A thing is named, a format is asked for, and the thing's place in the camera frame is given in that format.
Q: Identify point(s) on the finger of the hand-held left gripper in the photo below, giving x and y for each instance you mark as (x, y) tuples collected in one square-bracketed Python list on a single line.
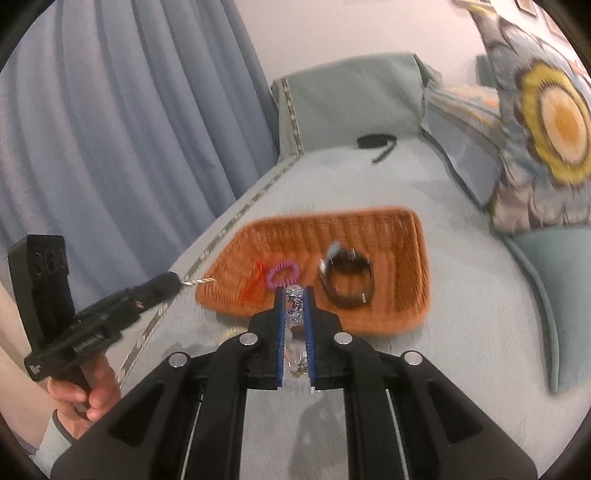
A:
[(152, 286)]

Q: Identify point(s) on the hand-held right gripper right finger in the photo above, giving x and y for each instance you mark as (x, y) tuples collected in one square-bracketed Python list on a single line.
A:
[(310, 323)]

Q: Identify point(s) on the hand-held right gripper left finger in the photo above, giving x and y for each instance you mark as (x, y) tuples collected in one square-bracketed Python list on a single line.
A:
[(279, 323)]

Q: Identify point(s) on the orange woven basket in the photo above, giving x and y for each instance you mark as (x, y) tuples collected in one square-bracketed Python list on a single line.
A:
[(323, 267)]

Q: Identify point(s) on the person's left forearm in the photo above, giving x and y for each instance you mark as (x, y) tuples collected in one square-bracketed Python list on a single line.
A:
[(27, 383)]

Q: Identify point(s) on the person's left hand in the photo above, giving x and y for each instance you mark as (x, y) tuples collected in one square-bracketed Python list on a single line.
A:
[(85, 392)]

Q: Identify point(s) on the blue-grey curtain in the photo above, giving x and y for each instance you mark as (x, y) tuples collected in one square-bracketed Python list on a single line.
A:
[(120, 124)]

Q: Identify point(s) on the teal cushion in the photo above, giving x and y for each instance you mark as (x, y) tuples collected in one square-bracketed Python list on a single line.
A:
[(549, 295)]

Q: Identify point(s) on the patterned rectangular pillow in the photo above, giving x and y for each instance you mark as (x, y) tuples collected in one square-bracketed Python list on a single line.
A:
[(461, 124)]

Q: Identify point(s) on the floral patterned pillow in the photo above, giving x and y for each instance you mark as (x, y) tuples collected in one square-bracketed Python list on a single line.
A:
[(540, 124)]

